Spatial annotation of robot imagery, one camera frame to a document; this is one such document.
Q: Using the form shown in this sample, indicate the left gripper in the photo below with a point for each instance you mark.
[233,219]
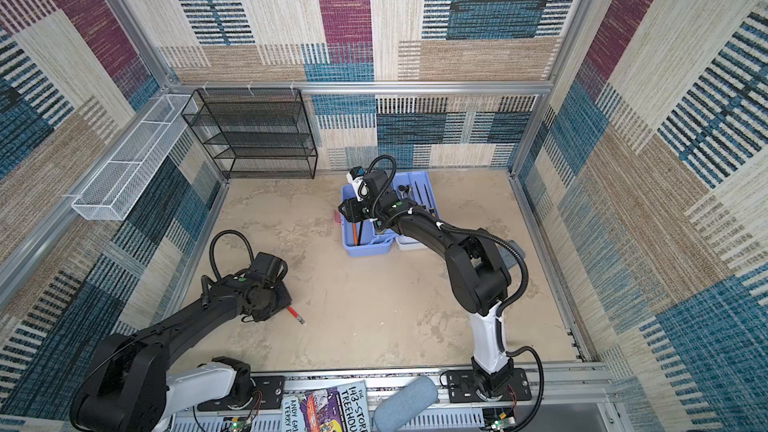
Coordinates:
[285,300]

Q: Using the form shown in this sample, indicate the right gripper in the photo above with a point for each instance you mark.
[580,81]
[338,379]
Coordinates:
[352,213]

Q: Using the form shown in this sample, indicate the blue white plastic toolbox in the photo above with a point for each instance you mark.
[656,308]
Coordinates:
[374,243]

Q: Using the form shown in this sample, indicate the red handled hex key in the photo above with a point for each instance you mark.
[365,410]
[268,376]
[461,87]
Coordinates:
[295,314]

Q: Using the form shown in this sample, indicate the orange handled hex key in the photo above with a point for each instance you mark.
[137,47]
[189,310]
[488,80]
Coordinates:
[356,233]

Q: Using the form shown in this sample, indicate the long black screwdriver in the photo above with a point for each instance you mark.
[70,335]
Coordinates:
[421,201]

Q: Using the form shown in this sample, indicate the small yellow black screwdriver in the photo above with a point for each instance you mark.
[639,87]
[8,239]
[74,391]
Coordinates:
[430,207]

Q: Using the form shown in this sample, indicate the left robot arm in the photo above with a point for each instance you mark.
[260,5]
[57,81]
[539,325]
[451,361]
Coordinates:
[129,387]

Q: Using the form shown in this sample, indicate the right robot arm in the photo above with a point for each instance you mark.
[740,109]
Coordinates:
[486,276]

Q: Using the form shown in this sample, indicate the black mesh shelf rack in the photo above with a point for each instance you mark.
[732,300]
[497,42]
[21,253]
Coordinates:
[254,133]

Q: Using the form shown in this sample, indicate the colourful children's book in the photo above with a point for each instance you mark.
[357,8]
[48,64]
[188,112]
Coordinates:
[342,408]

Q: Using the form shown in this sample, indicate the grey sponge block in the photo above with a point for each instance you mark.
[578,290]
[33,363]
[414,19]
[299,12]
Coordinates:
[508,258]

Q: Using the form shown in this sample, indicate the grey foam roller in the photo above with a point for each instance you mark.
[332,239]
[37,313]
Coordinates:
[406,404]

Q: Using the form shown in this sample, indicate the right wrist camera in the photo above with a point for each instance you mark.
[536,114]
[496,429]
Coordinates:
[366,185]

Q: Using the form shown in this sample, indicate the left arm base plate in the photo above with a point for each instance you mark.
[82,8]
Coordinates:
[266,394]

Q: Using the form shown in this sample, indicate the white wire mesh basket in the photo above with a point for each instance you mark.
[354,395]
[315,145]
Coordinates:
[113,192]

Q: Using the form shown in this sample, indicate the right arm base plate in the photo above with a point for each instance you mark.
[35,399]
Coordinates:
[468,385]

